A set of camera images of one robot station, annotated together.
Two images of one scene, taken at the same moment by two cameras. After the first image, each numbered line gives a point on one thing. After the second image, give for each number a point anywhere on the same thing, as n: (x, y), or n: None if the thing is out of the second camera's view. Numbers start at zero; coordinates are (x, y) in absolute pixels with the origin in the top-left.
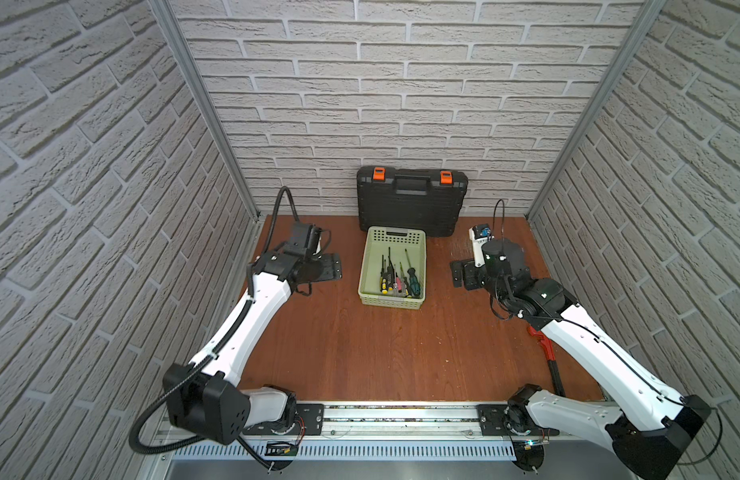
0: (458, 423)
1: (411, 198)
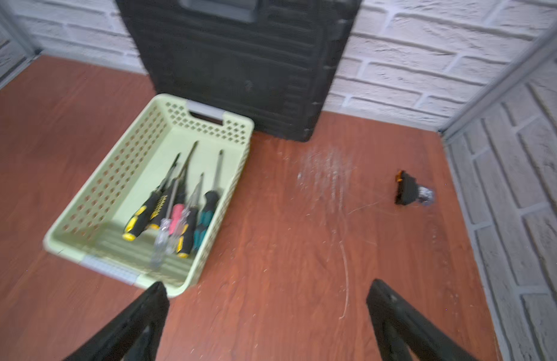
0: None
1: (274, 62)
